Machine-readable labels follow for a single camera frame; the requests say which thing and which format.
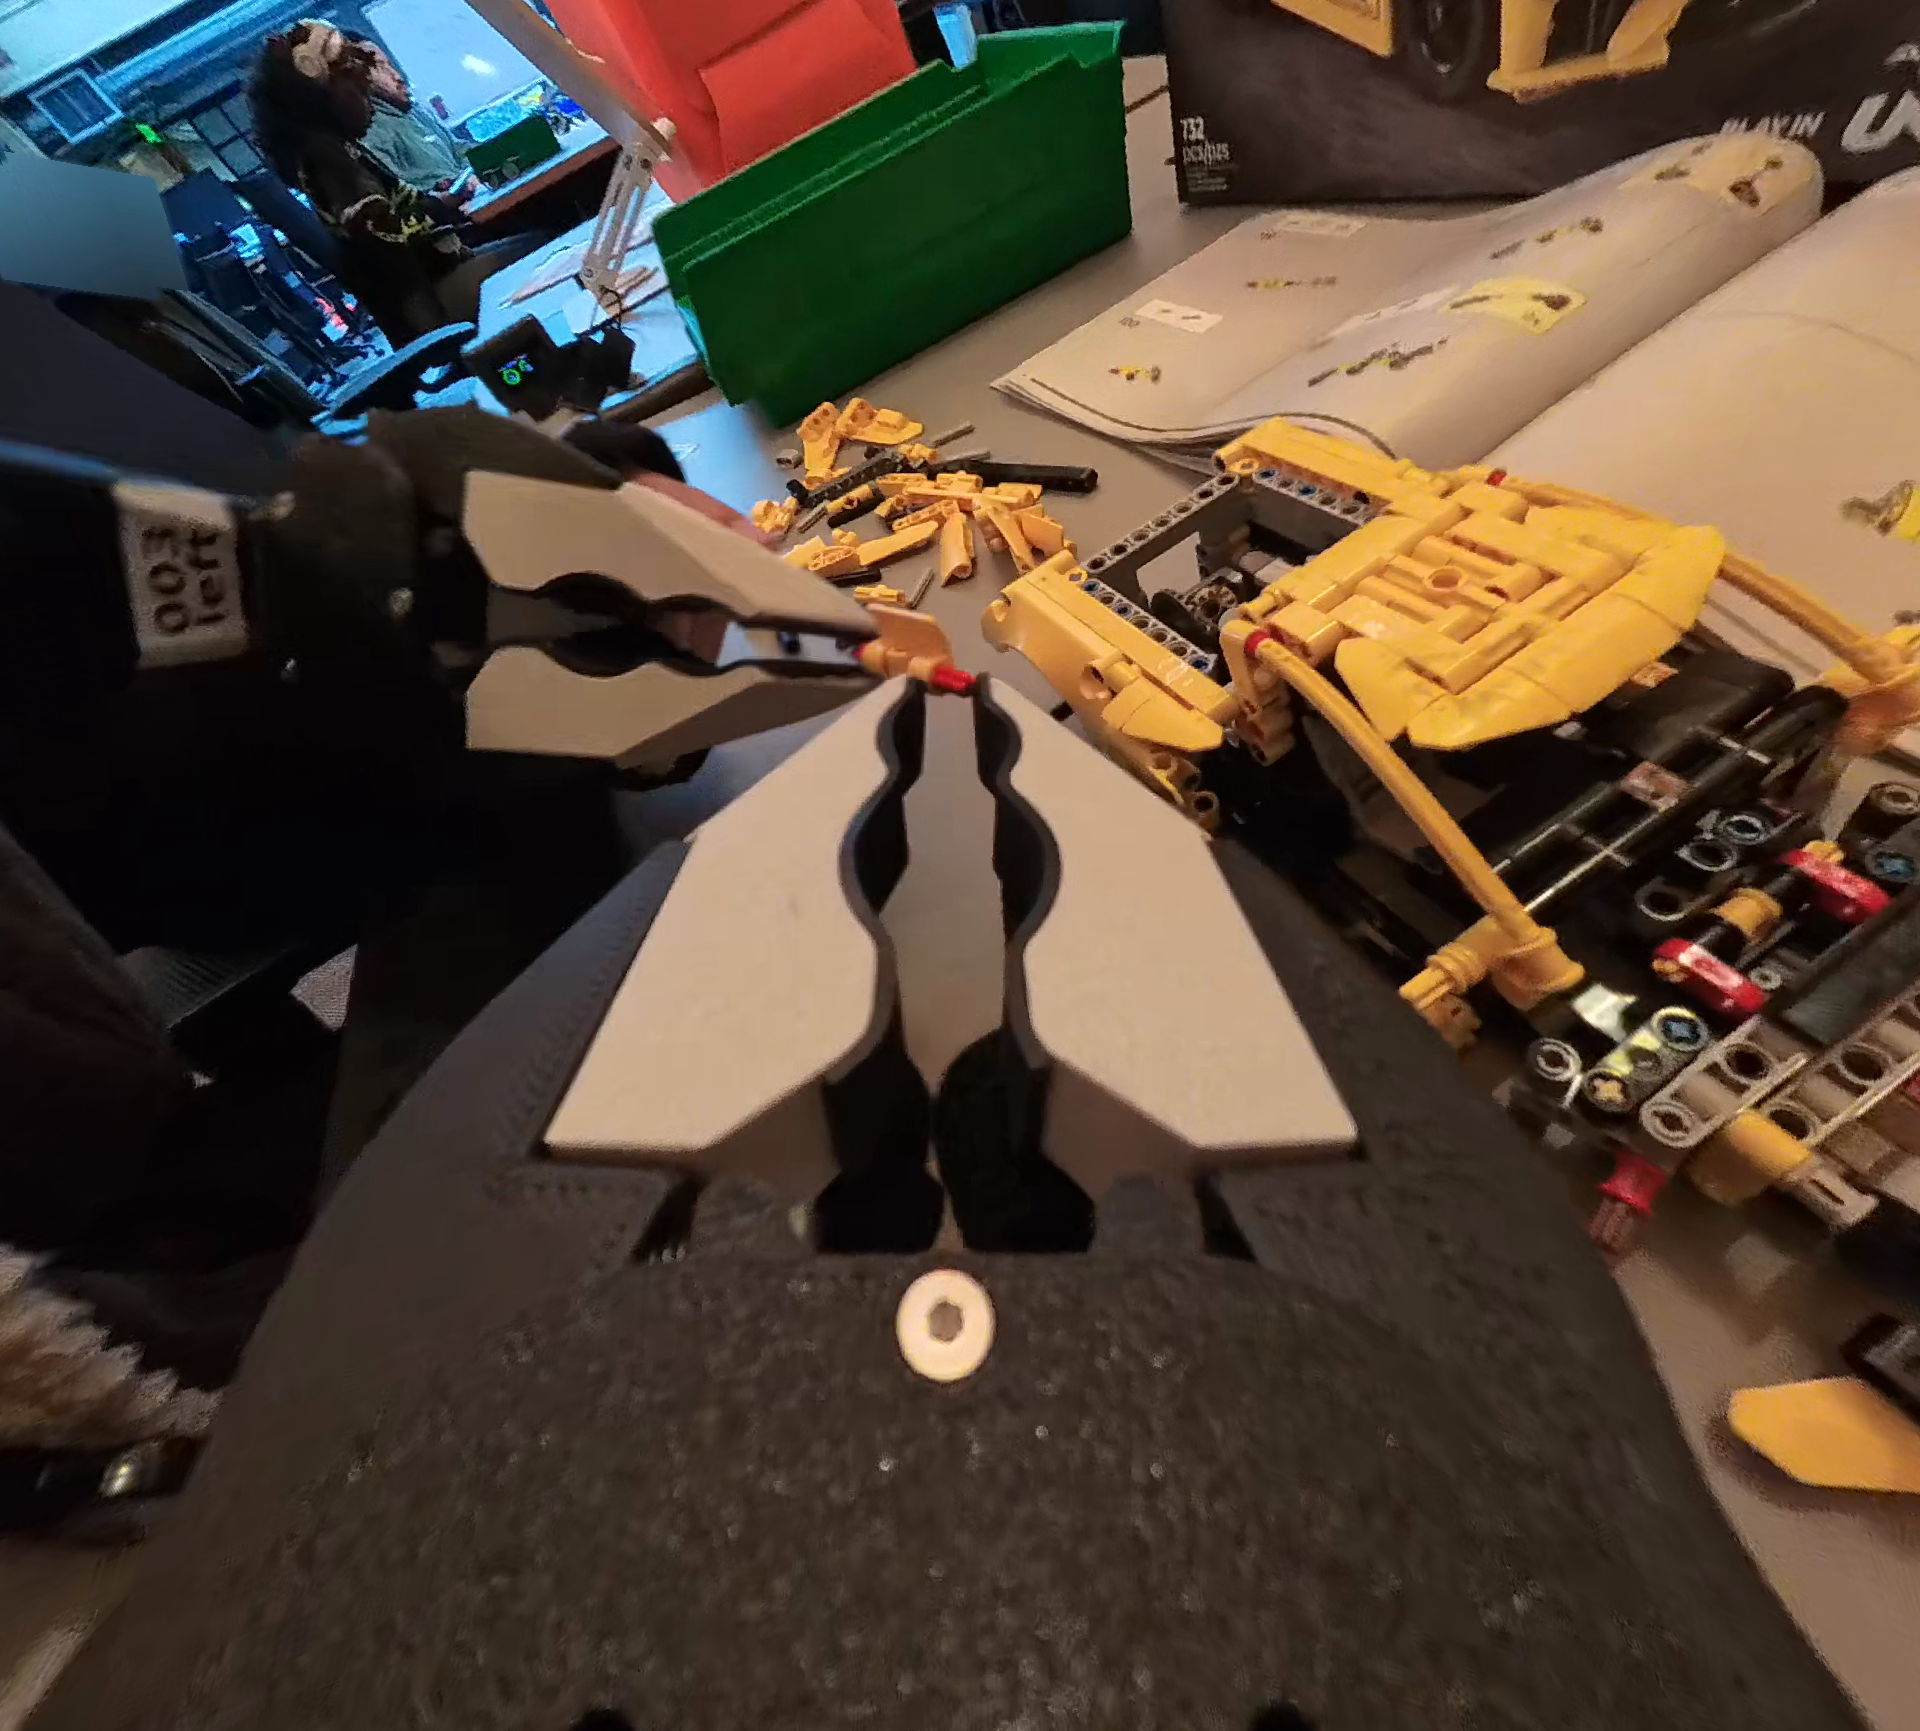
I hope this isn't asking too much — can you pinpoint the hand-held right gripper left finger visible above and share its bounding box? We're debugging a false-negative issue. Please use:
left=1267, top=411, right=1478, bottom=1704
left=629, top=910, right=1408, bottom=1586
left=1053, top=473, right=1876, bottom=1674
left=543, top=679, right=949, bottom=1254

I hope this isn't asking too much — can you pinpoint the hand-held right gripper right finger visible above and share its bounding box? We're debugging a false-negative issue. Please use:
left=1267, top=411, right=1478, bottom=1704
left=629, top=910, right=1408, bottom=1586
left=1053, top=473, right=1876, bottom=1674
left=936, top=679, right=1361, bottom=1250

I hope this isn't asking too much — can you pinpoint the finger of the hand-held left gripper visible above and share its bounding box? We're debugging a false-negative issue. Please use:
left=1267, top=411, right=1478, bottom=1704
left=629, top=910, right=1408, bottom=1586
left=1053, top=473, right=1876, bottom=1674
left=462, top=473, right=884, bottom=649
left=465, top=645, right=891, bottom=777

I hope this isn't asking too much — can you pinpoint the yellow brick subassembly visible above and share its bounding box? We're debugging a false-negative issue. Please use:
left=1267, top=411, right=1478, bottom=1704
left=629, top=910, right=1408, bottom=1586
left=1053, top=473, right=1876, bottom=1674
left=863, top=607, right=955, bottom=687

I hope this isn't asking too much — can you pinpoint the pile of yellow brick parts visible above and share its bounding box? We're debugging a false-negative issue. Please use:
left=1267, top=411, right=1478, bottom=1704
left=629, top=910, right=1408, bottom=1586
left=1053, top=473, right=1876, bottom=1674
left=750, top=401, right=1101, bottom=609

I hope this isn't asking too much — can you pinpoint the yellow toy brick car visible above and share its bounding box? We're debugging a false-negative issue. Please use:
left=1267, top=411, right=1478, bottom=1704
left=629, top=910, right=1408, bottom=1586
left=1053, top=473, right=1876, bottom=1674
left=983, top=419, right=1920, bottom=1496

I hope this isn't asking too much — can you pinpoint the grey desk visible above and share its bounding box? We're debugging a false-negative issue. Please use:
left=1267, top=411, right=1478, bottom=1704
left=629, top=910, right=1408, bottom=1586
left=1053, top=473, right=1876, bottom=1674
left=480, top=53, right=1920, bottom=1731

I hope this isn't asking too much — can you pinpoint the person's left hand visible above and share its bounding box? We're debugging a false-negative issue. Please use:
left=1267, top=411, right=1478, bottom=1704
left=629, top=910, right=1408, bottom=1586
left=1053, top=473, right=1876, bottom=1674
left=648, top=595, right=740, bottom=673

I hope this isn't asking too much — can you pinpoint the small black display device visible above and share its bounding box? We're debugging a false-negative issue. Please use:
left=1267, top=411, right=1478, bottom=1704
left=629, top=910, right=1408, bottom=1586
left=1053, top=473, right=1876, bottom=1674
left=465, top=319, right=571, bottom=417

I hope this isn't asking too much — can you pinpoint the white lattice stand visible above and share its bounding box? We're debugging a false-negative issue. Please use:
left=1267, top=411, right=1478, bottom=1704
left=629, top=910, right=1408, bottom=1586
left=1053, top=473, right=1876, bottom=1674
left=420, top=0, right=681, bottom=309

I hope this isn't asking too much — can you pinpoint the green storage bin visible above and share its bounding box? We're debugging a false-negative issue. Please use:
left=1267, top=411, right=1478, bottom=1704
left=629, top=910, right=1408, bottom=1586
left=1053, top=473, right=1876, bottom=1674
left=653, top=23, right=1134, bottom=429

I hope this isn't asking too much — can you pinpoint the open instruction booklet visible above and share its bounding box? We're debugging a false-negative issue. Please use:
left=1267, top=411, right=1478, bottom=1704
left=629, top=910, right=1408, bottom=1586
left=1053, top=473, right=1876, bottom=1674
left=993, top=135, right=1920, bottom=775

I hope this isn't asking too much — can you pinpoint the person's fleece jacket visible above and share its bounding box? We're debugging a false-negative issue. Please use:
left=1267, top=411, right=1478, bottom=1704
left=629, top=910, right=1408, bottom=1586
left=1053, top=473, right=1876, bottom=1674
left=0, top=1236, right=213, bottom=1538

